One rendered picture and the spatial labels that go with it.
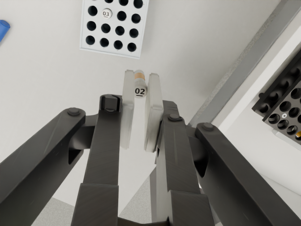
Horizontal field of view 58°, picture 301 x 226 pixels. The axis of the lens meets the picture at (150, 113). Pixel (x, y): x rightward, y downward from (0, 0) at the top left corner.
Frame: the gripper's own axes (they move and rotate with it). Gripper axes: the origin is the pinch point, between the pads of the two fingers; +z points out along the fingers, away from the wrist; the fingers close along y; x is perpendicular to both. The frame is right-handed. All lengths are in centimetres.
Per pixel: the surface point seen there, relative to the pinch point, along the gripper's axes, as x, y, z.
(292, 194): -18.3, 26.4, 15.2
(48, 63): -5.0, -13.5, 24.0
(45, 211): -114, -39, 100
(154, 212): -56, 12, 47
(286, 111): -2.8, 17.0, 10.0
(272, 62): 2.3, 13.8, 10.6
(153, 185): -56, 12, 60
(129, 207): -105, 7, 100
